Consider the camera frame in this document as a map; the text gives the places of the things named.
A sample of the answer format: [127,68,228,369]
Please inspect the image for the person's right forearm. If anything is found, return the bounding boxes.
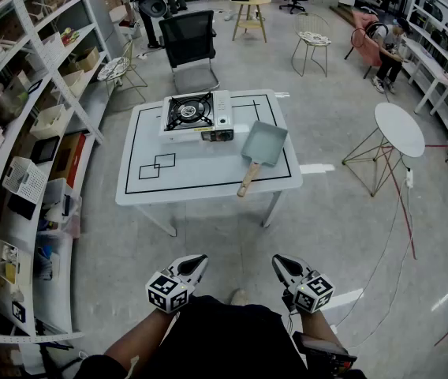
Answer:
[297,309,348,355]

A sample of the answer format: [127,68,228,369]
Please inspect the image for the white cable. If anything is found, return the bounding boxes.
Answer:
[334,179,414,347]

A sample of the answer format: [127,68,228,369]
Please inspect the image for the pink armchair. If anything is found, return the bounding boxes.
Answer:
[344,9,385,79]

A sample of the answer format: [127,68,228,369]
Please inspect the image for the yellow round table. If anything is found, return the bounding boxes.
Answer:
[230,0,272,43]

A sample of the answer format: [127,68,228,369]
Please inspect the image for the colourful toys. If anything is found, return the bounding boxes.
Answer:
[60,28,79,47]

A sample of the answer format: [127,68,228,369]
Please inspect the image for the cream plastic bin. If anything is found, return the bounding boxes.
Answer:
[61,69,87,97]
[29,103,67,140]

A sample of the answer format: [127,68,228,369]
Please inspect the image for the black screen device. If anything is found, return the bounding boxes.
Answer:
[291,329,358,379]

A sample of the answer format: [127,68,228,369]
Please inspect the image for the person's left forearm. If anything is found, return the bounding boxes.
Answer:
[103,309,174,370]

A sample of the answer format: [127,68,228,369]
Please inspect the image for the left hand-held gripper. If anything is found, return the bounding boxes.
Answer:
[145,253,210,314]

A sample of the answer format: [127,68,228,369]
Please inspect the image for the person's black clothing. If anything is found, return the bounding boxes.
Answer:
[73,294,367,379]

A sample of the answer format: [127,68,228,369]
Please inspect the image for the white round side table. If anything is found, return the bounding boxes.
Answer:
[341,102,426,197]

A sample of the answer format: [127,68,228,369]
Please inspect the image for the red and orange flat box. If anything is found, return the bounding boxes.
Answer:
[48,132,87,189]

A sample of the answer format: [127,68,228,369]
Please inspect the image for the white metal shelving unit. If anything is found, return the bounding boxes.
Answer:
[0,0,113,345]

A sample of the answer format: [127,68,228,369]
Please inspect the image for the grey refrigerator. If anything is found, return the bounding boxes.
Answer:
[85,0,125,61]

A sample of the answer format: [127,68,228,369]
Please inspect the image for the white perforated basket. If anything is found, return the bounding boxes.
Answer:
[2,156,48,207]

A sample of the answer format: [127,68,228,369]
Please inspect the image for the grey square pan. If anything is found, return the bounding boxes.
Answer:
[236,119,289,198]

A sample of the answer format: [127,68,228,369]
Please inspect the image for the gold wire chair patterned cushion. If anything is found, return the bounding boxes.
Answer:
[96,39,148,104]

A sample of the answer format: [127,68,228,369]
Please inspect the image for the clear plastic storage bin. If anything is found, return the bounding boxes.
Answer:
[40,178,83,238]

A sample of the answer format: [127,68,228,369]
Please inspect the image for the white wire chair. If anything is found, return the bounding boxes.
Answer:
[290,12,332,78]

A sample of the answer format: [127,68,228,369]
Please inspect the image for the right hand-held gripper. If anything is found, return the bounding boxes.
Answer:
[271,253,335,314]

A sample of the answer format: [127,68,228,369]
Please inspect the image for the white shelving with dark items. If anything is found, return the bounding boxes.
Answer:
[407,0,448,106]

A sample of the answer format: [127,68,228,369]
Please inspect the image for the black tray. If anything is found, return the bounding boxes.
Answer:
[29,135,62,164]

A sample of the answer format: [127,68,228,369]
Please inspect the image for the black and white printed card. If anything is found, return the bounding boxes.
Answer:
[10,300,27,324]

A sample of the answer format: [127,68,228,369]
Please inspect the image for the long white desk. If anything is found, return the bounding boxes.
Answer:
[401,36,448,141]

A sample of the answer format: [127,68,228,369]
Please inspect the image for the brown cardboard box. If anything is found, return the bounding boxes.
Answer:
[74,46,101,73]

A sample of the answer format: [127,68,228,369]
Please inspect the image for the white open storage box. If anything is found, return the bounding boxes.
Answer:
[0,239,22,283]

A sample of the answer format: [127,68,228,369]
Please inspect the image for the black mesh office chair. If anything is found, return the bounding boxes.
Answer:
[158,9,220,93]

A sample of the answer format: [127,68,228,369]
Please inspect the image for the red cable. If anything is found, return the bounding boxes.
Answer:
[381,144,448,260]

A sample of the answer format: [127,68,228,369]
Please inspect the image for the white portable gas stove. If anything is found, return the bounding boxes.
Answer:
[158,89,236,144]

